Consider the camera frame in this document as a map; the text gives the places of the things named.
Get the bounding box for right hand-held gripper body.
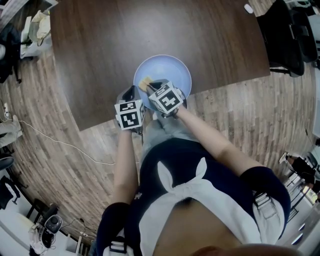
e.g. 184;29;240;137
147;81;188;119

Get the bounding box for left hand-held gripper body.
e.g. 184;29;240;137
114;99;146;131

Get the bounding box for tan sponge piece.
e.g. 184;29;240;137
138;76;153;91

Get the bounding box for big blue plate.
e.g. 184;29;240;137
133;54;193;111

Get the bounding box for person's right forearm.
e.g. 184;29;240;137
174;107;264;176

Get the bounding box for person's left forearm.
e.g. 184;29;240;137
109;128;140;205

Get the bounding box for person's grey trousers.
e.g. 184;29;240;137
141;109;201;161

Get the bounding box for person's torso in navy top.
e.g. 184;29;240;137
96;137;292;256

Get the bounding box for white carton with beige bags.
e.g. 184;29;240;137
19;9;52;60

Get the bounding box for black office chair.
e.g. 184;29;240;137
0;23;23;85
289;0;320;63
256;0;306;78

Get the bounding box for black wooden chair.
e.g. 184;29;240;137
26;198;49;221

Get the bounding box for black stool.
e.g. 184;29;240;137
0;156;15;172

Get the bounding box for grey black handheld device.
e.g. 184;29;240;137
41;214;63;248

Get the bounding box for white desk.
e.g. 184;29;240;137
0;194;78;256

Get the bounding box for metal shelf rack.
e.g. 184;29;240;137
282;172;320;226

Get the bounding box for white floor cable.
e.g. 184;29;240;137
4;119;116;166

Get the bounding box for grey harness strap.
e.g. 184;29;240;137
252;192;279;220
108;238;127;255

